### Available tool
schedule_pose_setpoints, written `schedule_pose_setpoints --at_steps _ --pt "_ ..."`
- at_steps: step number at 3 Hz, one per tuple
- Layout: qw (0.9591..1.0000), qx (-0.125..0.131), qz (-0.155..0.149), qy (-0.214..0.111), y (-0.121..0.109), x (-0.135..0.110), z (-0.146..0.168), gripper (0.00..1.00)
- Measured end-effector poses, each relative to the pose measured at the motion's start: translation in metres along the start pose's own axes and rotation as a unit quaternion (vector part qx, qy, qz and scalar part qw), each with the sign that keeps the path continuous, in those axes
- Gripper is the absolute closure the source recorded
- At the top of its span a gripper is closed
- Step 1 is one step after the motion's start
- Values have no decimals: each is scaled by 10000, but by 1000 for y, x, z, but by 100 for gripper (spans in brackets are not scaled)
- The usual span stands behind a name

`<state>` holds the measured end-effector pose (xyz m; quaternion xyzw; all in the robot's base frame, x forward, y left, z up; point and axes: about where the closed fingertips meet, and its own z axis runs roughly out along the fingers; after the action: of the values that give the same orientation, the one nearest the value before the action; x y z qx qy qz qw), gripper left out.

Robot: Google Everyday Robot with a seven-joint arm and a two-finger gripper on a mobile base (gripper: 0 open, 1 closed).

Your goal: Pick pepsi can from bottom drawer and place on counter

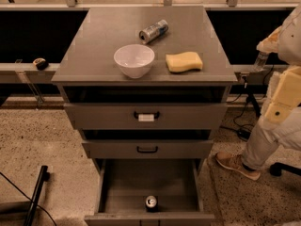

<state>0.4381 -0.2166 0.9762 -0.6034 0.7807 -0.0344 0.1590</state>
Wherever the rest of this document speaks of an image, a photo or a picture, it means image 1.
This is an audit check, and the tan sneaker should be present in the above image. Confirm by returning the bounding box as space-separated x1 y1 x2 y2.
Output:
215 152 261 181

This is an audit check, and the white ceramic bowl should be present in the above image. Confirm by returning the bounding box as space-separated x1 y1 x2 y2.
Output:
114 44 155 79

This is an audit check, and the black bar with cable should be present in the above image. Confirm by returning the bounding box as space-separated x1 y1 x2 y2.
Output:
0 166 56 226

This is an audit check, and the middle grey drawer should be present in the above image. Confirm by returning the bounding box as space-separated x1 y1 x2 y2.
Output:
82 139 213 159

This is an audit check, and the yellow sponge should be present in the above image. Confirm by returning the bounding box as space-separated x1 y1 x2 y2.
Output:
166 52 203 73

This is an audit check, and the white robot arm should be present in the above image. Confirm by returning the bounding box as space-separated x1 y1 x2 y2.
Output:
257 5 301 124

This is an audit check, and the silver can lying down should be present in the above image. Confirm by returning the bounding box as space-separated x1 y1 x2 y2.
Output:
139 20 168 44

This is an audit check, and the top grey drawer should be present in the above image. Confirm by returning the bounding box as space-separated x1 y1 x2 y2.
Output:
65 104 227 130

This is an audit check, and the grey drawer cabinet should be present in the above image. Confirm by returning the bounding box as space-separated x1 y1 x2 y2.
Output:
53 7 236 159

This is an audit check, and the clear plastic water bottle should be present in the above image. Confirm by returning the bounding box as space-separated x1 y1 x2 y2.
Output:
253 52 269 73

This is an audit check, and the bottom grey drawer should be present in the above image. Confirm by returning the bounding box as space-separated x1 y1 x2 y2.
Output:
85 159 214 226

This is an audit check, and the black stand leg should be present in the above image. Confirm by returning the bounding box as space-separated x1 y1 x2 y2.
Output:
245 84 261 118

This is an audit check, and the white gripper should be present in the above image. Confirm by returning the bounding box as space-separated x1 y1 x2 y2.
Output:
256 26 301 124

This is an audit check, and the grey drawer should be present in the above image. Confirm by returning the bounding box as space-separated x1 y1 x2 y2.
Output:
85 159 214 226
65 104 227 130
82 139 213 159

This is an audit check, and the blue pepsi can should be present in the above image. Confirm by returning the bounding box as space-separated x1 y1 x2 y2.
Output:
145 195 158 212

